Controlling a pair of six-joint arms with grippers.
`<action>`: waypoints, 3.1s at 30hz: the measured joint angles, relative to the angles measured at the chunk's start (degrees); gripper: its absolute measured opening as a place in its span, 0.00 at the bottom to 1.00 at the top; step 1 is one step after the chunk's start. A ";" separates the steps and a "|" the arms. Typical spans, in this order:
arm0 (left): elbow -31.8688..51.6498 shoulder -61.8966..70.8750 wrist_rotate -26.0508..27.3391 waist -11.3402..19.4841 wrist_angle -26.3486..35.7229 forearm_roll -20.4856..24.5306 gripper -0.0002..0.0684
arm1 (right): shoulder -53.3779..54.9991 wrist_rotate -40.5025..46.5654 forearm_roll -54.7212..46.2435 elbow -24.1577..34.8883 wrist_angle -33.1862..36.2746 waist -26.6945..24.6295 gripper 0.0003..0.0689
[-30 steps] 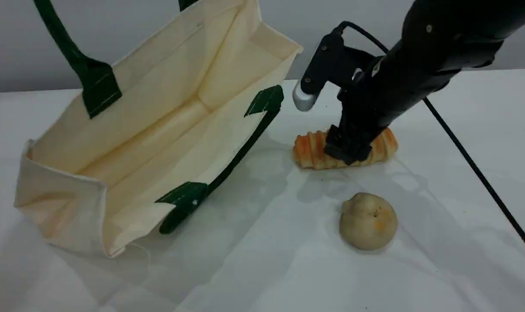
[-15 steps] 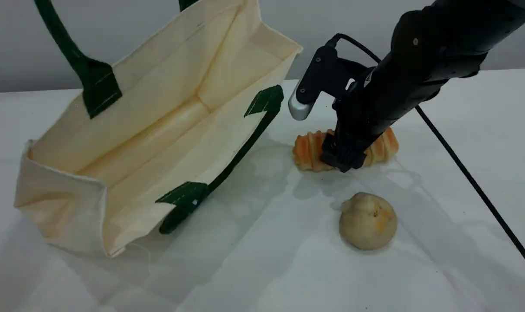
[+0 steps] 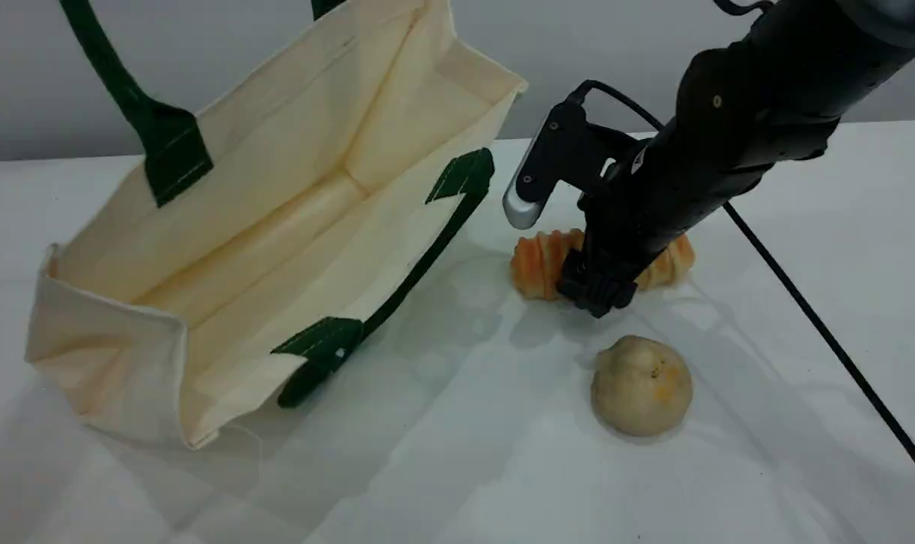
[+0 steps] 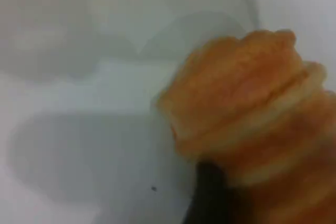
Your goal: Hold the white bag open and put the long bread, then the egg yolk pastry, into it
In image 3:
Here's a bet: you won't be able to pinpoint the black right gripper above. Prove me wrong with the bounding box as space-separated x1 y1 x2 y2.
557 140 760 320

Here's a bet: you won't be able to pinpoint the long ridged orange bread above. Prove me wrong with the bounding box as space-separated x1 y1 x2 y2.
510 228 697 301

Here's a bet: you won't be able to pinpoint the round egg yolk pastry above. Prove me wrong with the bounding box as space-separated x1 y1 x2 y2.
591 335 694 438

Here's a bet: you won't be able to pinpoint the white canvas bag green handles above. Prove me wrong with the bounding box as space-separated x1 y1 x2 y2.
25 0 530 452

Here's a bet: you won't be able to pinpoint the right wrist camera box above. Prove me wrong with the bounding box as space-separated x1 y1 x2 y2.
502 98 643 231

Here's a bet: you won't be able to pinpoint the black right camera cable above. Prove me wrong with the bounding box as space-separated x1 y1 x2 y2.
567 78 915 499

